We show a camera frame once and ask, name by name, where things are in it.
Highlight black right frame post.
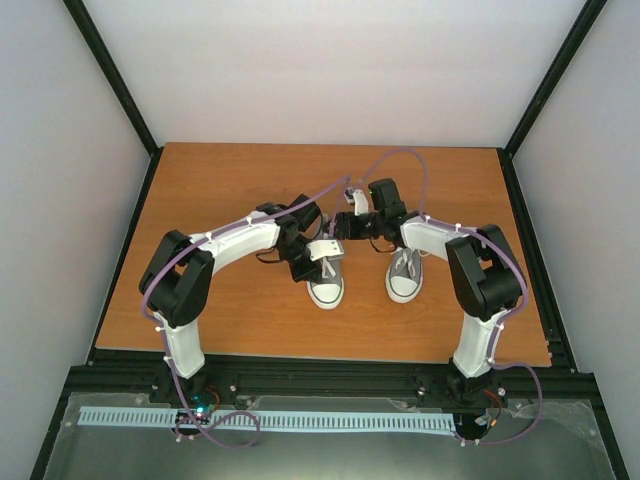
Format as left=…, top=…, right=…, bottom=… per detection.
left=502, top=0, right=610, bottom=156

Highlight light blue cable duct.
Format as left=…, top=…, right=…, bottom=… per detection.
left=77, top=406, right=456, bottom=435

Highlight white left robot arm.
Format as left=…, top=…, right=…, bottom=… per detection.
left=139, top=195, right=322, bottom=403

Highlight clear plastic front sheet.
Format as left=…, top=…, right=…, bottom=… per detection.
left=42, top=394, right=615, bottom=479

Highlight white shoelace of sneaker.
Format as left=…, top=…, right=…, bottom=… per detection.
left=389, top=248, right=429, bottom=283
left=321, top=257, right=340, bottom=283

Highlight black left frame post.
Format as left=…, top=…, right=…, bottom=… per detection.
left=62, top=0, right=161, bottom=157

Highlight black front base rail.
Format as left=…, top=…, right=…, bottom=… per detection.
left=63, top=350, right=601, bottom=411

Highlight grey sneaker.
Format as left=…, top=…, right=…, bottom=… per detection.
left=385, top=248, right=429, bottom=304
left=306, top=227, right=344, bottom=310

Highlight black frame post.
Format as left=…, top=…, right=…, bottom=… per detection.
left=62, top=0, right=161, bottom=157
left=502, top=0, right=610, bottom=156

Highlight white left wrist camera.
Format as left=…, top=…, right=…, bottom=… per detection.
left=306, top=239, right=344, bottom=261

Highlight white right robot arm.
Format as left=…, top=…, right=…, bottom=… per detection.
left=330, top=178, right=528, bottom=379

